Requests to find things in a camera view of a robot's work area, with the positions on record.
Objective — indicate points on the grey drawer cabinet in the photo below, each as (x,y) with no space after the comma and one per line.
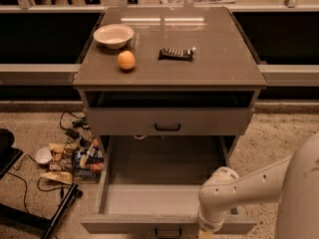
(222,75)

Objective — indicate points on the pile of snack packages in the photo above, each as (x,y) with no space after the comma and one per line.
(88,160)

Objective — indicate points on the black power adapter with cable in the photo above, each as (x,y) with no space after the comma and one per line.
(72,130)

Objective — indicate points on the orange fruit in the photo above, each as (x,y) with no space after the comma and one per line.
(126,60)

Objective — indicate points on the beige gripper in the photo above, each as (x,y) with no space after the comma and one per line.
(207,223)

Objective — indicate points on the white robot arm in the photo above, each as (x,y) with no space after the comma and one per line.
(292,182)

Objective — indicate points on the black striped snack bar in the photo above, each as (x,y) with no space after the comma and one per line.
(176,54)

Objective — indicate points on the grey drawer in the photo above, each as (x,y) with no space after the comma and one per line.
(151,186)
(168,121)

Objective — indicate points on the small white bowl on floor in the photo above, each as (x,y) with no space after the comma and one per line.
(43,155)

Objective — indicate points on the chip bag on floor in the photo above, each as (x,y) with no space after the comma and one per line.
(61,166)

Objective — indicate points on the white bowl on cabinet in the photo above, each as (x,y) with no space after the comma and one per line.
(114,36)

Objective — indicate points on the grey top drawer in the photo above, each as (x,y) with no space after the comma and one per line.
(168,121)

